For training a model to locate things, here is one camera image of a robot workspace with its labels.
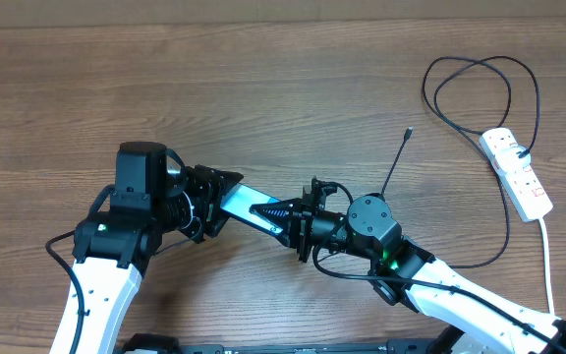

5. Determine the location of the white power strip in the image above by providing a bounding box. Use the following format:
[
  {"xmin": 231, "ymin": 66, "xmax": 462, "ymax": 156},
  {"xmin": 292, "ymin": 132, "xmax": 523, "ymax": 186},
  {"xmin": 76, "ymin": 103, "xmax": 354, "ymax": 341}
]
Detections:
[{"xmin": 479, "ymin": 128, "xmax": 553, "ymax": 222}]

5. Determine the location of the white charger plug adapter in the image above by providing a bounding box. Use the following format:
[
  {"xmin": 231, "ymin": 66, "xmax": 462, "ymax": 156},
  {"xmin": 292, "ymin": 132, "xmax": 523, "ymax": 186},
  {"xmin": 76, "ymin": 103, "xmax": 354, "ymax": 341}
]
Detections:
[{"xmin": 492, "ymin": 146, "xmax": 532, "ymax": 176}]

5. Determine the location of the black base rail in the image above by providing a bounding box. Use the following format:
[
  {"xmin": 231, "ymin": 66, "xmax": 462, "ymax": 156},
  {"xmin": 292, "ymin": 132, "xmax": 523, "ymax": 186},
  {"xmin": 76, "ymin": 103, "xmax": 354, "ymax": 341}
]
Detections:
[{"xmin": 113, "ymin": 333, "xmax": 432, "ymax": 354}]

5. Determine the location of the Samsung Galaxy smartphone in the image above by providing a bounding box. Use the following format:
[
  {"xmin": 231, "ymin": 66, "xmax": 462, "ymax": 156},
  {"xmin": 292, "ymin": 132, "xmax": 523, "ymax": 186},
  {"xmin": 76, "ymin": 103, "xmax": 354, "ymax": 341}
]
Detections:
[{"xmin": 218, "ymin": 183, "xmax": 289, "ymax": 238}]

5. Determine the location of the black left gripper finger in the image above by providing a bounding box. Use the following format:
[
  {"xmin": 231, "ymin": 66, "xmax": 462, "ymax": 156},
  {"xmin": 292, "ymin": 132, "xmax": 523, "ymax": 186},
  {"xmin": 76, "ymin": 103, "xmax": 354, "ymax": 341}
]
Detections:
[
  {"xmin": 204, "ymin": 204, "xmax": 229, "ymax": 238},
  {"xmin": 211, "ymin": 169, "xmax": 244, "ymax": 195}
]

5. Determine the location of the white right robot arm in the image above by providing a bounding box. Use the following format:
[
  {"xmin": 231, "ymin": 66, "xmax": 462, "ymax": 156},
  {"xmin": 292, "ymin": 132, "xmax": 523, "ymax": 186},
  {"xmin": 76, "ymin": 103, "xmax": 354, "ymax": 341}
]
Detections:
[{"xmin": 247, "ymin": 179, "xmax": 566, "ymax": 353}]

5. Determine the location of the white power strip cord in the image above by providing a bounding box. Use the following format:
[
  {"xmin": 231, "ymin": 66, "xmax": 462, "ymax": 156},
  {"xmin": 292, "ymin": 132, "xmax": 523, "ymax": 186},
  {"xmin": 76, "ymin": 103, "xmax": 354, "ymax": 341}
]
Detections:
[{"xmin": 538, "ymin": 217, "xmax": 555, "ymax": 316}]

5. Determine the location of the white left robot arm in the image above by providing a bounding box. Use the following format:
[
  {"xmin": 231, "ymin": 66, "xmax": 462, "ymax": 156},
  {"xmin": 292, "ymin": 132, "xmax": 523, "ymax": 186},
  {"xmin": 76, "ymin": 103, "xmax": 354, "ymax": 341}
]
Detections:
[{"xmin": 51, "ymin": 142, "xmax": 243, "ymax": 353}]

